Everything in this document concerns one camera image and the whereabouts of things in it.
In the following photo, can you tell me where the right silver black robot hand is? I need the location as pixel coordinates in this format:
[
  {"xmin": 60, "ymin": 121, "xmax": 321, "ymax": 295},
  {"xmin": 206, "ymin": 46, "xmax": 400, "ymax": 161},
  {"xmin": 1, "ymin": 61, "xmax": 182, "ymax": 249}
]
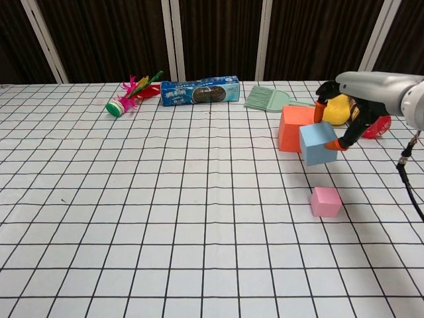
[{"xmin": 314, "ymin": 70, "xmax": 419, "ymax": 152}]

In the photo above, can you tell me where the green chips can red lid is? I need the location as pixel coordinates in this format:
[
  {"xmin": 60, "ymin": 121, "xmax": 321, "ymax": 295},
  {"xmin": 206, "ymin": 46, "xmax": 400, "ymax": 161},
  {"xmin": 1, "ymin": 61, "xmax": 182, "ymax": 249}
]
[{"xmin": 346, "ymin": 95, "xmax": 392, "ymax": 139}]

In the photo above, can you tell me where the yellow toy pear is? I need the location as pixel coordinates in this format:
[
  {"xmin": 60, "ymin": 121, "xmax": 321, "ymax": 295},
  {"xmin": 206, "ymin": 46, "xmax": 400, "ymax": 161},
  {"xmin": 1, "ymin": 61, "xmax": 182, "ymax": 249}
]
[{"xmin": 323, "ymin": 94, "xmax": 352, "ymax": 127}]

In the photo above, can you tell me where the blue cookie package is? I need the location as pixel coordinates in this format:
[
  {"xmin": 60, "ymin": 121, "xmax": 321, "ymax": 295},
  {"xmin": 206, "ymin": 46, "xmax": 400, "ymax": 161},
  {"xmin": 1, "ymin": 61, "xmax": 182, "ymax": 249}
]
[{"xmin": 160, "ymin": 75, "xmax": 241, "ymax": 107}]

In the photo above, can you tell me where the medium blue foam cube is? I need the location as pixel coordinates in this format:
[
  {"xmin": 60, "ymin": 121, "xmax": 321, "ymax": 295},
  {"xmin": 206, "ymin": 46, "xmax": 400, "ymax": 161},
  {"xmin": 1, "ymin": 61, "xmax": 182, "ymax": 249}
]
[{"xmin": 299, "ymin": 121, "xmax": 339, "ymax": 166}]

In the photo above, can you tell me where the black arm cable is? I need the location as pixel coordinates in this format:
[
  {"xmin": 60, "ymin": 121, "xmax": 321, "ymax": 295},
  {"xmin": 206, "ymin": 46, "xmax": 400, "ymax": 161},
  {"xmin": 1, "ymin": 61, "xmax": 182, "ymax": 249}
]
[{"xmin": 396, "ymin": 128, "xmax": 424, "ymax": 222}]

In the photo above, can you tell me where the white checkered tablecloth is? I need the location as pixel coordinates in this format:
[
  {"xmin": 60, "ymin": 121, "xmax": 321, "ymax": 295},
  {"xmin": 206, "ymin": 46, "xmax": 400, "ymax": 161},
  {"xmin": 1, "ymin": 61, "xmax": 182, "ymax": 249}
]
[{"xmin": 0, "ymin": 79, "xmax": 424, "ymax": 318}]

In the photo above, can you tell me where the pink feather shuttlecock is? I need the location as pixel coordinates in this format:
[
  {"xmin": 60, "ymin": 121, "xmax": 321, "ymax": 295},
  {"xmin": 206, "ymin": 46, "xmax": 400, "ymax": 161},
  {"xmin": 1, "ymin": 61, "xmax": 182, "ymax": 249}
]
[{"xmin": 105, "ymin": 70, "xmax": 165, "ymax": 118}]

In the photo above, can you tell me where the small pink foam cube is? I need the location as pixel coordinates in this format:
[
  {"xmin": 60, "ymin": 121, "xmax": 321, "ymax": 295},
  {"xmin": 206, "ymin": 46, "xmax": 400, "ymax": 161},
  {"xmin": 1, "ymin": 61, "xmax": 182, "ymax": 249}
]
[{"xmin": 310, "ymin": 187, "xmax": 343, "ymax": 218}]

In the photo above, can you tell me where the large orange foam cube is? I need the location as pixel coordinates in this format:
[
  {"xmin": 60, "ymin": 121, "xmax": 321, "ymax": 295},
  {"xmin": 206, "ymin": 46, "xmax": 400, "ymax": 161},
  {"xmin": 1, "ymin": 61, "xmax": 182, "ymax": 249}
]
[{"xmin": 277, "ymin": 105, "xmax": 318, "ymax": 154}]

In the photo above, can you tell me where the black folding screen white frame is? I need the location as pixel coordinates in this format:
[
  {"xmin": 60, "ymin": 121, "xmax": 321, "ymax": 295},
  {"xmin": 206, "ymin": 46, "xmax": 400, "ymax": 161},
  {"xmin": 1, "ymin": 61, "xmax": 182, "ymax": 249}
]
[{"xmin": 0, "ymin": 0, "xmax": 424, "ymax": 84}]

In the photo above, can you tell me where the mint green dustpan brush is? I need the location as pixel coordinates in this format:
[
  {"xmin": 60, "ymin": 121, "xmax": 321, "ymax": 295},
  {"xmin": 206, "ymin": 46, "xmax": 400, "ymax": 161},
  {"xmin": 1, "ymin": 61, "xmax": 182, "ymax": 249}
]
[{"xmin": 244, "ymin": 85, "xmax": 316, "ymax": 115}]

